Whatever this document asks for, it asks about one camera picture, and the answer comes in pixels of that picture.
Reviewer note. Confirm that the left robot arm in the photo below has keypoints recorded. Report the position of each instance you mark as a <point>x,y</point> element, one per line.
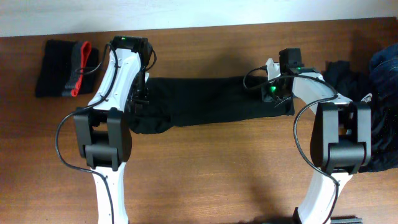
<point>103,135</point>

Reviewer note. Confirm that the black clothes pile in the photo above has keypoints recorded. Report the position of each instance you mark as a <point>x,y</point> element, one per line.
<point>358,87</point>

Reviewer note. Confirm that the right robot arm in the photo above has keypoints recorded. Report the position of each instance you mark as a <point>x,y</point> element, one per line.
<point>341,137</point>

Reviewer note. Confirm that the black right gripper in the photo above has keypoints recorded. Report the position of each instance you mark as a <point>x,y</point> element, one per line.
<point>267,96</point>

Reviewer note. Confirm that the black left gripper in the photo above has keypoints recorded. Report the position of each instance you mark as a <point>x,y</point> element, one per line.
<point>141,99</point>

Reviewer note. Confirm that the black garment red band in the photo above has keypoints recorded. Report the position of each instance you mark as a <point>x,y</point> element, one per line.
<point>64,67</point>

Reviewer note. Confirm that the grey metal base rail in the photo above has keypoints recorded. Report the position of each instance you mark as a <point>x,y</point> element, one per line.
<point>346,220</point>

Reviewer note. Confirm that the black t-shirt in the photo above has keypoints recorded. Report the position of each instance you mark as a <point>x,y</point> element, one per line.
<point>192,101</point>

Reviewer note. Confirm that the blue denim garment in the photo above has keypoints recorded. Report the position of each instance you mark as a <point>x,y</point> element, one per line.
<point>383,71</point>

